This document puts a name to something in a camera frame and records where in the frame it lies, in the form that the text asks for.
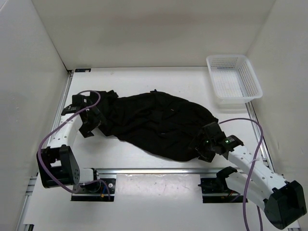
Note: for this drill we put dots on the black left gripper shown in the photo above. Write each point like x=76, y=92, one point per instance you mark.
x=99, y=118

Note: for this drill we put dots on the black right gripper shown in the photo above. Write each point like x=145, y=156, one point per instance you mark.
x=200, y=135

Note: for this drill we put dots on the white perforated plastic basket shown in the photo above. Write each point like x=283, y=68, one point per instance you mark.
x=234, y=81

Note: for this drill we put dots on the aluminium left side rail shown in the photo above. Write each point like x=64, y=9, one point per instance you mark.
x=62, y=100

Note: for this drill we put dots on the aluminium right side rail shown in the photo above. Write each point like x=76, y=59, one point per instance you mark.
x=263, y=150

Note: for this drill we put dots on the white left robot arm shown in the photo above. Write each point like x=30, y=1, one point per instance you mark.
x=56, y=161

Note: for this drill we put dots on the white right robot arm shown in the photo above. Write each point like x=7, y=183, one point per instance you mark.
x=283, y=202

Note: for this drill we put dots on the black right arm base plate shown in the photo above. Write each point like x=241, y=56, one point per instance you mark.
x=212, y=193

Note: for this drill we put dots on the aluminium rail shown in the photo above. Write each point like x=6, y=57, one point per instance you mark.
x=62, y=100
x=263, y=150
x=158, y=170

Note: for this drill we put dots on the black trousers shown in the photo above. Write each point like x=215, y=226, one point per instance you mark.
x=157, y=122

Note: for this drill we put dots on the aluminium front rail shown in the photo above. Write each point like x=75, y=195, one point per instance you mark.
x=158, y=170

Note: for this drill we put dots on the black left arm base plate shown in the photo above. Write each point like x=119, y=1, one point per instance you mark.
x=97, y=192

